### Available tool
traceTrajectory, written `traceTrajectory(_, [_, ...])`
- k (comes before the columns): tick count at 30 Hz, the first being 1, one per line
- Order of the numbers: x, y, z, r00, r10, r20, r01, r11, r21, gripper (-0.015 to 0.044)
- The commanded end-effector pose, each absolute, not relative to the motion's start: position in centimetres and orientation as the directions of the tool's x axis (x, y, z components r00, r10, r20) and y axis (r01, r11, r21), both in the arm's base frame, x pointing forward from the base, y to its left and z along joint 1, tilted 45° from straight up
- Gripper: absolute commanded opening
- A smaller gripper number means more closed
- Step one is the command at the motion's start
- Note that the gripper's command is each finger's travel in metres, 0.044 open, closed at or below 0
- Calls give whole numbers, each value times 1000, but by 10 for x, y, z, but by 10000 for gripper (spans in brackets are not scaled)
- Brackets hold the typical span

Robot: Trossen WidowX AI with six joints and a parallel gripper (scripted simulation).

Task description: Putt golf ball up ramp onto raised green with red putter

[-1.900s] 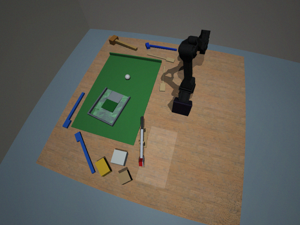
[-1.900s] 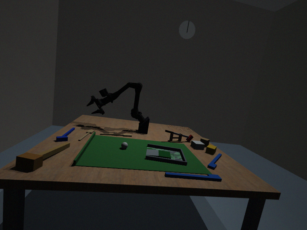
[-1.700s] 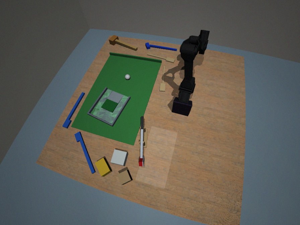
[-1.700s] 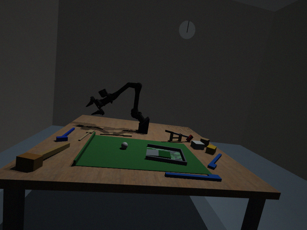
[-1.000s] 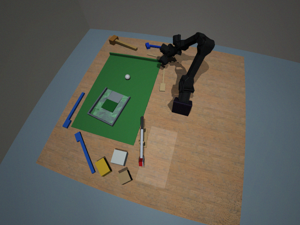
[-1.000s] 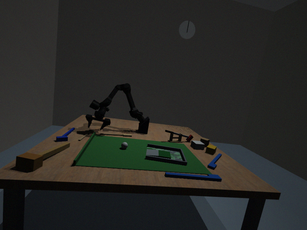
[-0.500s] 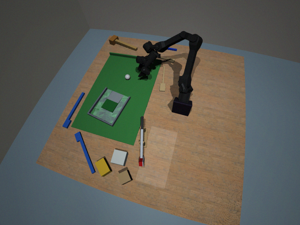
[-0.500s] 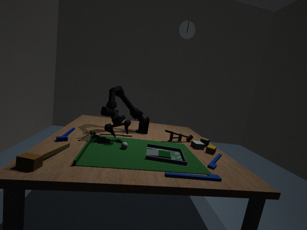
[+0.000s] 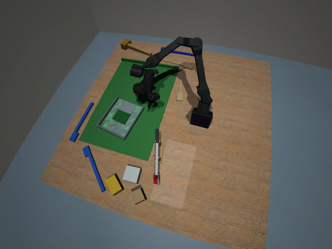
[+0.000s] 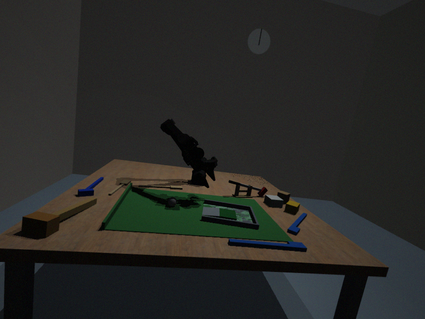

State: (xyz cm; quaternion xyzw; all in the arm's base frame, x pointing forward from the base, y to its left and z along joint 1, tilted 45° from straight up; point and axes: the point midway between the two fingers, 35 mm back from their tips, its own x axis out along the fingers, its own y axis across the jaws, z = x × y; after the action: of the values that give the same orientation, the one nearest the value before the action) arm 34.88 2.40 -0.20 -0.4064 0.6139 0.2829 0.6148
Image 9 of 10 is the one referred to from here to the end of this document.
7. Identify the tan square block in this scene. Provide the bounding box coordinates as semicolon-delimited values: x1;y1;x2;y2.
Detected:
130;188;147;205

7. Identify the yellow rectangular block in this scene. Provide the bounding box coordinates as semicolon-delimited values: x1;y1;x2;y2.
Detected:
105;174;124;195

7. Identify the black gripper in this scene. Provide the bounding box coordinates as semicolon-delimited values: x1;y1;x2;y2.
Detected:
133;80;160;108

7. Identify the green flat mat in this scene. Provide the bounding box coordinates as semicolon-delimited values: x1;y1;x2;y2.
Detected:
79;61;178;161

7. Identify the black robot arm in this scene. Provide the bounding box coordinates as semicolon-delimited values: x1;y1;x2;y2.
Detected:
130;37;213;114

